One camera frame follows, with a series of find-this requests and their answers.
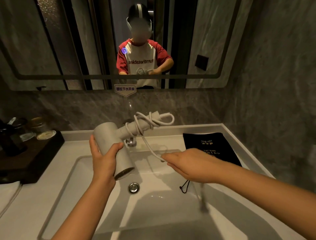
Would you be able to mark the person's right hand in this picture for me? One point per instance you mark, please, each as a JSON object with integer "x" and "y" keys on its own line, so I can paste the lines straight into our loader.
{"x": 197, "y": 164}

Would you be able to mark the person's left hand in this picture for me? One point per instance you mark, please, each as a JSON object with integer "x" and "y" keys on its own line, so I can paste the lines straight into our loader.
{"x": 103, "y": 164}

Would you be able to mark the person's left thumb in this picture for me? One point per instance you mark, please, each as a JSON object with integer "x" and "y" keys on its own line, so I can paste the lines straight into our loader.
{"x": 116, "y": 149}

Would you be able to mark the person's right fingers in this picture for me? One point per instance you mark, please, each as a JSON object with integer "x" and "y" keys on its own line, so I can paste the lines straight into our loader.
{"x": 174, "y": 159}

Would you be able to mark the white hair dryer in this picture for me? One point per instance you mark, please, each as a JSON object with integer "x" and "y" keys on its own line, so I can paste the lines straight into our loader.
{"x": 108, "y": 136}

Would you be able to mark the person's right forearm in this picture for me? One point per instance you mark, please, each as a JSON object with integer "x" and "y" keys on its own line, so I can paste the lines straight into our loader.
{"x": 266, "y": 192}

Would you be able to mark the person's left forearm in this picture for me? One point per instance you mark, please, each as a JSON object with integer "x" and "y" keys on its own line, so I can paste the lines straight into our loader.
{"x": 84, "y": 212}

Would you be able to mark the chrome faucet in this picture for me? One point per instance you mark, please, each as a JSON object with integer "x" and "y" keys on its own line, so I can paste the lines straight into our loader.
{"x": 130, "y": 141}

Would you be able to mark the chrome sink drain plug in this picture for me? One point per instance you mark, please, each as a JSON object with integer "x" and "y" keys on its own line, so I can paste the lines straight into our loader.
{"x": 134, "y": 188}

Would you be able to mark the white vanity sink basin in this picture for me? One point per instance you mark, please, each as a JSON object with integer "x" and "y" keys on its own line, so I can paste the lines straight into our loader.
{"x": 158, "y": 210}

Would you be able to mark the white label sticker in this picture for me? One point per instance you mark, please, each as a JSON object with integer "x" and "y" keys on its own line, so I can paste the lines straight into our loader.
{"x": 125, "y": 89}

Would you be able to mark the round paper cup lid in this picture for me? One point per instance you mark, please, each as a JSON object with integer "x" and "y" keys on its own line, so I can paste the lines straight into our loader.
{"x": 46, "y": 135}

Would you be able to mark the glass cup with paper lid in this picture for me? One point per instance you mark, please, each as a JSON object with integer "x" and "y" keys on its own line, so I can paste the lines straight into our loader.
{"x": 39, "y": 124}

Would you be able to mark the black wooden tray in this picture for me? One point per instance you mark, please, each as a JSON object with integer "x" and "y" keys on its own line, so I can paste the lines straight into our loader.
{"x": 32, "y": 158}

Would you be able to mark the black electric kettle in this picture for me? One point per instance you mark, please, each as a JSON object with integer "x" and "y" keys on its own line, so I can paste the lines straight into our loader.
{"x": 9, "y": 141}

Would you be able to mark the white folded towel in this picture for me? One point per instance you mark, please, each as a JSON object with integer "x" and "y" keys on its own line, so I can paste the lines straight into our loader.
{"x": 7, "y": 195}

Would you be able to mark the black wall switch panel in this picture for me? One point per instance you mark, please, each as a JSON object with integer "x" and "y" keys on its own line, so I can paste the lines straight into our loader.
{"x": 201, "y": 62}

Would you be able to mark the wall mirror with dark frame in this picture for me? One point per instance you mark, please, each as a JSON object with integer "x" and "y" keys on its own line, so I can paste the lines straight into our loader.
{"x": 49, "y": 37}

